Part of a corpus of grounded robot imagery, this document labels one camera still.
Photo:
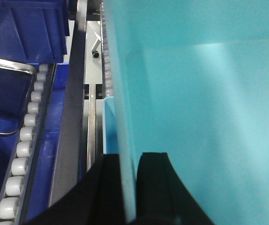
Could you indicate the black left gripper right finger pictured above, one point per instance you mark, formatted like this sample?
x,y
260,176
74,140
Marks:
x,y
161,197

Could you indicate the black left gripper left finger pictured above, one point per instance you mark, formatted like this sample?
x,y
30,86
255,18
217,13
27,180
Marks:
x,y
96,200

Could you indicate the light cyan plastic bin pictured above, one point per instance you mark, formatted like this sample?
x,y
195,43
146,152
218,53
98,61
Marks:
x,y
191,78

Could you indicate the white roller track middle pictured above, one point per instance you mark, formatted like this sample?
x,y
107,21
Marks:
x,y
17,178

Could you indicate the white roller track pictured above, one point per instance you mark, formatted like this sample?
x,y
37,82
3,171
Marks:
x,y
107,78
17,178

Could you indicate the white roller track right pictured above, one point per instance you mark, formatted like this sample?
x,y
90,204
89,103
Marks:
x,y
107,78

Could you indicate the dark blue bin lower left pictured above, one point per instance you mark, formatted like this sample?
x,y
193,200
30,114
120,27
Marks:
x,y
33,31

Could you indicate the grey metal divider rail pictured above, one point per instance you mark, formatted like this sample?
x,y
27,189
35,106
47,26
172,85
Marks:
x,y
66,163

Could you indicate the steel wire handle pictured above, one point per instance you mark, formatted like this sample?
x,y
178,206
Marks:
x,y
16,84

